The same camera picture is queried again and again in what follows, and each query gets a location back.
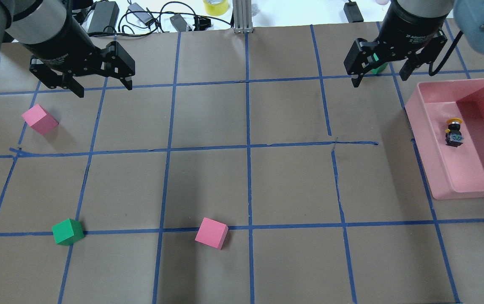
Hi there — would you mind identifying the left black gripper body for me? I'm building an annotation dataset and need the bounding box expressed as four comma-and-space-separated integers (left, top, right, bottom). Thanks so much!
12, 12, 105, 77

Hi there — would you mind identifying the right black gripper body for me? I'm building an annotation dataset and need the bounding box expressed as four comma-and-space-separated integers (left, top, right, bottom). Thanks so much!
374, 0, 448, 62

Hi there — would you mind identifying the yellow push button switch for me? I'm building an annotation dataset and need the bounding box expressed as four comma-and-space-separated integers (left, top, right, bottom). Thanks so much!
445, 117, 464, 147

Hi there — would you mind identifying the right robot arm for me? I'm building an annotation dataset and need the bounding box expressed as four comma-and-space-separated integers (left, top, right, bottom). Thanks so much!
344, 0, 484, 88

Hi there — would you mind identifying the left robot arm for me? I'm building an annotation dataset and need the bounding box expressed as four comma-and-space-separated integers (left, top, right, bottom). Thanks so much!
0, 0, 136, 98

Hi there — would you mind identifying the green cube by bin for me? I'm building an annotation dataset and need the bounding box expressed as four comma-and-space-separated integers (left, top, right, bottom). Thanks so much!
371, 63, 388, 75

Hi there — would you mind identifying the pink cube far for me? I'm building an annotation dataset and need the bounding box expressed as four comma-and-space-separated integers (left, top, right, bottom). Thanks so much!
21, 104, 59, 136

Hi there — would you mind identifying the pink cube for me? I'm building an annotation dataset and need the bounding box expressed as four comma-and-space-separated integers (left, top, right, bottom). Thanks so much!
194, 217, 229, 250
21, 104, 59, 136

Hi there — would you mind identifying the black power adapter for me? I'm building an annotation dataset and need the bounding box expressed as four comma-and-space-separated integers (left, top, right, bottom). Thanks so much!
87, 0, 119, 33

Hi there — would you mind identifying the small black power brick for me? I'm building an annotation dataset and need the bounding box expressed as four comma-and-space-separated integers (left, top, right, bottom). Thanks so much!
343, 0, 364, 23

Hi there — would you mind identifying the yellow tape roll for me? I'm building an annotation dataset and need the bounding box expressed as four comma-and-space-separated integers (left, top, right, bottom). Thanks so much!
203, 0, 229, 16

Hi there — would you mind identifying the pink plastic bin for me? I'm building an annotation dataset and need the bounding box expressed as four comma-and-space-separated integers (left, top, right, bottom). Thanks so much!
405, 78, 484, 200

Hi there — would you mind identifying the green cube near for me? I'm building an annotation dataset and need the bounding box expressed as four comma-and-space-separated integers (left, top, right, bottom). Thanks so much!
52, 219, 85, 246

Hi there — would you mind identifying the pink cube near centre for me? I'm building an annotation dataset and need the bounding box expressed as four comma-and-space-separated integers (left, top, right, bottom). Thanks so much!
194, 217, 229, 250

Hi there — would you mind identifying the aluminium frame post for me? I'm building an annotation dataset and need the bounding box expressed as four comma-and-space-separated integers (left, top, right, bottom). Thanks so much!
232, 0, 254, 33

